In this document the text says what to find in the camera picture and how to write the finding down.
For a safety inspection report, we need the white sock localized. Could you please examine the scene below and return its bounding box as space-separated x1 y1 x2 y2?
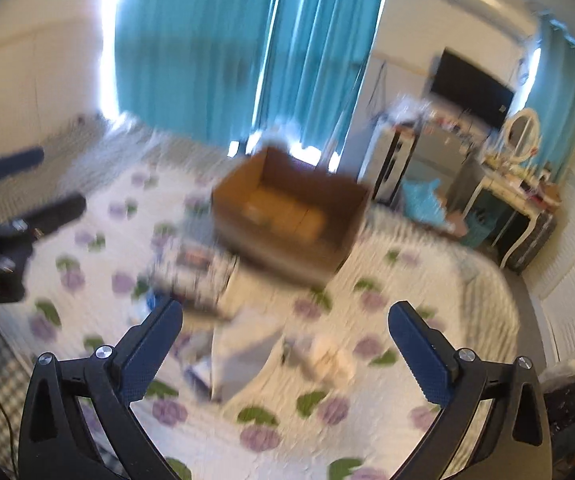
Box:
184 308 284 405

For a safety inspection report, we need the cream scrunchie cloth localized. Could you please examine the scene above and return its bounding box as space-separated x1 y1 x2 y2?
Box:
291 334 356 388

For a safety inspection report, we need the white quilted floral blanket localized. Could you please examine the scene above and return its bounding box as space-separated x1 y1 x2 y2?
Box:
0 164 519 479

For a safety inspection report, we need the white dressing table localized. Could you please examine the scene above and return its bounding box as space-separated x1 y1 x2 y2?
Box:
448 157 557 274

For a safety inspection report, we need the blue plastic bag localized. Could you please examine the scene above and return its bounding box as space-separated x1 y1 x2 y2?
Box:
401 179 446 226

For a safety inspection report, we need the brown cardboard box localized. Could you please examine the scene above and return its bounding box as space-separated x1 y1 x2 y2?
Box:
212 146 372 287

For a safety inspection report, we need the silver mini fridge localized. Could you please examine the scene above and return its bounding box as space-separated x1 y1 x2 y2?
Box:
403 124 470 197

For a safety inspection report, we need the white oval vanity mirror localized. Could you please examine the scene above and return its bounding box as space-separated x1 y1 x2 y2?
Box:
501 108 541 165

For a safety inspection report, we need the white suitcase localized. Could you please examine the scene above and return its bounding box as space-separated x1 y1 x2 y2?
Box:
358 122 417 205

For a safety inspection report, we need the large teal curtain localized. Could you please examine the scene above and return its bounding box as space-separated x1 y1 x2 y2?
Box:
114 0 383 150

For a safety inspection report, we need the small teal curtain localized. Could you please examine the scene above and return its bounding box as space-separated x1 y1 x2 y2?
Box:
526 14 575 181

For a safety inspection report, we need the white air conditioner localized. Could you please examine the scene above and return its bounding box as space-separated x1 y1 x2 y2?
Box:
444 0 538 44

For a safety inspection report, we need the black wall television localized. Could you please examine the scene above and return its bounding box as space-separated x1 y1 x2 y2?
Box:
429 49 514 130

